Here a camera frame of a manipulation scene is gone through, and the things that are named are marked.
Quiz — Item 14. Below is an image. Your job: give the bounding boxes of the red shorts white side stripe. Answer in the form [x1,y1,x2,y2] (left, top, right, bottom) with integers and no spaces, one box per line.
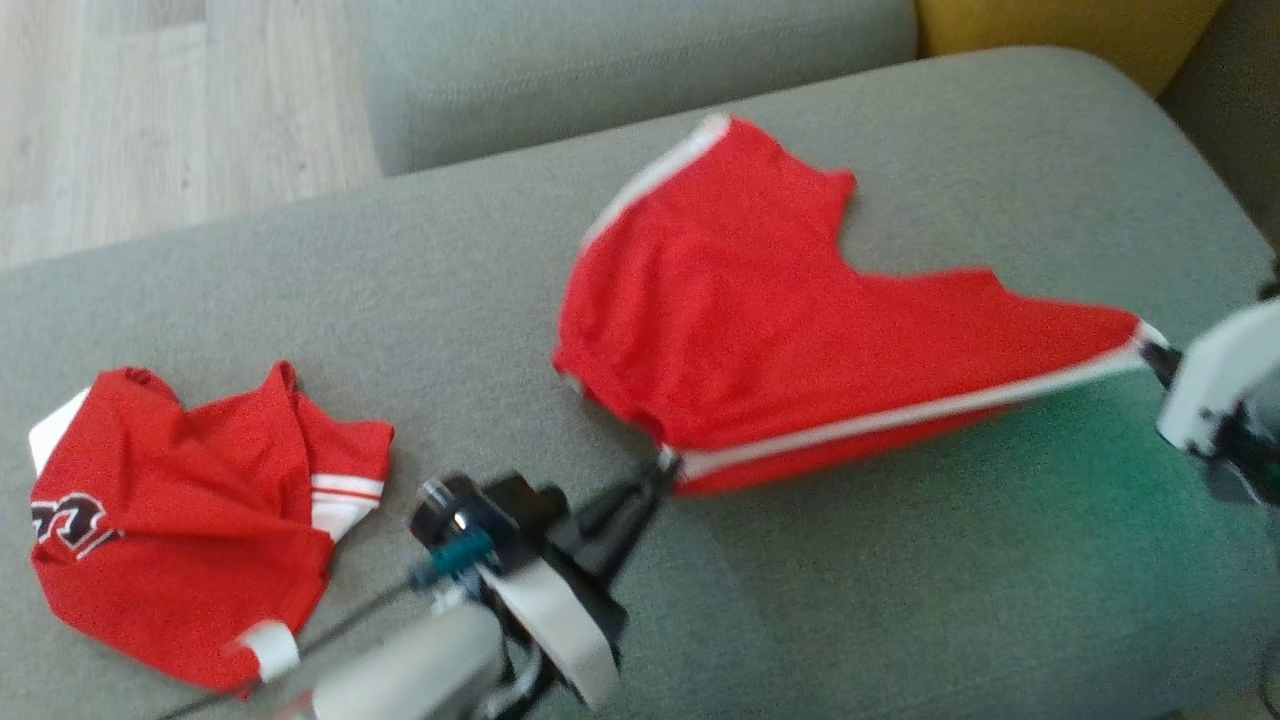
[553,113,1171,498]

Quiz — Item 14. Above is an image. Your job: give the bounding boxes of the red jersey shirt white sleeves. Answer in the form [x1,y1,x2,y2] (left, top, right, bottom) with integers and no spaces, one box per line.
[28,360,396,697]

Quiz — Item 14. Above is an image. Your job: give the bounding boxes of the medium grey sofa seat cushion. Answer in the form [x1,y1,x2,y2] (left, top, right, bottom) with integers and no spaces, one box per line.
[355,0,919,179]

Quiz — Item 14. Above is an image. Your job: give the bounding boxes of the large grey sofa seat cushion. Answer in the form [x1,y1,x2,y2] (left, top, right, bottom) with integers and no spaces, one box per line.
[0,45,1280,720]

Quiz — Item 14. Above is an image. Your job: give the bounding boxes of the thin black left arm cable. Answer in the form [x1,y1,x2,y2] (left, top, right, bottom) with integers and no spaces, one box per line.
[158,580,423,720]

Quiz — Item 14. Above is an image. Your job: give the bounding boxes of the wide yellow sofa backrest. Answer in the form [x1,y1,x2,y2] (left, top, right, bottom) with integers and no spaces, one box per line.
[915,0,1280,251]

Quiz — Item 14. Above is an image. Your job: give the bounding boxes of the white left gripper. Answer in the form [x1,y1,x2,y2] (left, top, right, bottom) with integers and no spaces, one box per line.
[478,456,685,714]

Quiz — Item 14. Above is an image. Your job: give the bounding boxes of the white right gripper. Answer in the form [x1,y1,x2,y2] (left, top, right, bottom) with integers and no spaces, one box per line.
[1140,297,1280,503]

